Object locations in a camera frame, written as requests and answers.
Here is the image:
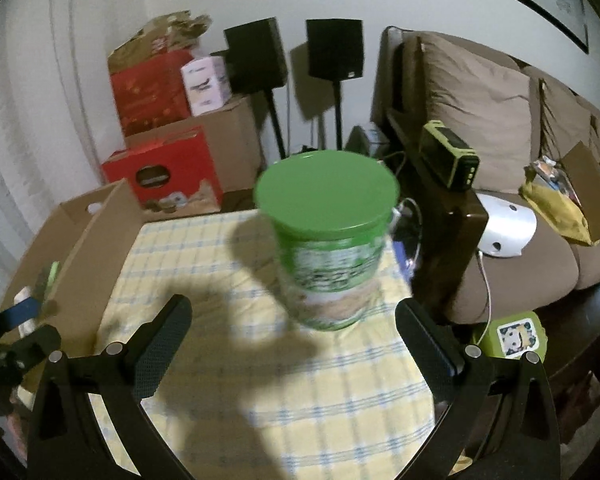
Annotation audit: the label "large brown cardboard box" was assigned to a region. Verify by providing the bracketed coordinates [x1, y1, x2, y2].
[124, 96, 263, 192]

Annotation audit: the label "left black speaker on stand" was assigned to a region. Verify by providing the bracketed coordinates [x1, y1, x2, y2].
[223, 16, 288, 159]

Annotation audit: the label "green box with panda sticker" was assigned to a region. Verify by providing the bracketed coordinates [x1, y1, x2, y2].
[471, 311, 548, 361]

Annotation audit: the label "black speaker on stand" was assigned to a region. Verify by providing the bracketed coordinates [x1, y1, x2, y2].
[306, 18, 365, 151]
[223, 16, 288, 159]

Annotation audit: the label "yellow cloth on sofa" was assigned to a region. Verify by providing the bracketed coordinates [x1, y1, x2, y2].
[519, 182, 595, 246]

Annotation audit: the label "green snack canister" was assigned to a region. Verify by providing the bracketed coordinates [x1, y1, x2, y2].
[254, 151, 399, 330]

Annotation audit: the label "right black speaker on stand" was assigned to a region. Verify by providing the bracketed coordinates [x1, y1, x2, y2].
[306, 18, 365, 151]

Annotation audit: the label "brown crumpled paper bag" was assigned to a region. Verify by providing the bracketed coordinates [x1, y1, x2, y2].
[107, 10, 212, 75]

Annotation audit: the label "red collection gift box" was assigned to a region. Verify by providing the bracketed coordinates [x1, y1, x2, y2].
[102, 127, 223, 218]

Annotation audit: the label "brown back cushion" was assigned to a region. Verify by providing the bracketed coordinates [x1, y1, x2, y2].
[420, 32, 532, 193]

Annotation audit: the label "cardboard piece on sofa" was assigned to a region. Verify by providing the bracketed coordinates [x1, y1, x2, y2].
[560, 142, 600, 242]

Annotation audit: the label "green black radio device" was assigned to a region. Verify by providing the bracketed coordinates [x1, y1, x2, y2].
[418, 120, 480, 192]

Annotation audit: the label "open brown cardboard box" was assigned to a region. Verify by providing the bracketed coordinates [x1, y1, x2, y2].
[0, 180, 144, 358]

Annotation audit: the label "white round gadget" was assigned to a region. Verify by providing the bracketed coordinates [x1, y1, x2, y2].
[477, 193, 538, 258]

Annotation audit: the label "brown sofa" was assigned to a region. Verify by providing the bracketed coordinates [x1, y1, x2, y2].
[372, 26, 600, 324]

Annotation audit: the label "green handled window squeegee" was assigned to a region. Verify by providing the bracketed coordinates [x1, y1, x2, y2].
[32, 261, 61, 304]

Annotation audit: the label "red gift bag upper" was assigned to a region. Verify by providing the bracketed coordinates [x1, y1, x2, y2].
[110, 50, 193, 136]

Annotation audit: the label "white sheer curtain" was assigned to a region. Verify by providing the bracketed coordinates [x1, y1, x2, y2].
[0, 0, 147, 304]

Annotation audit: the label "white pink small box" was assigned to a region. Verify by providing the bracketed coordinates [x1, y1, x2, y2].
[181, 56, 232, 116]

